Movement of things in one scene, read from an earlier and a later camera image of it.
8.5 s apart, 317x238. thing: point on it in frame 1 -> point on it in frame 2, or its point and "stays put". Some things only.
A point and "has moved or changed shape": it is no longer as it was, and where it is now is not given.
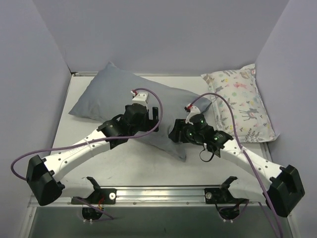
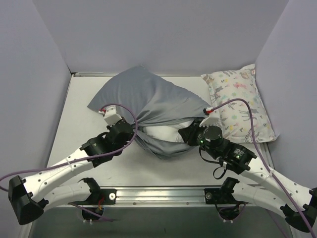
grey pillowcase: (113, 90) has moved or changed shape
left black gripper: (150, 118) -> (127, 126)
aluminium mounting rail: (145, 196) stays put
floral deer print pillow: (253, 123) stays put
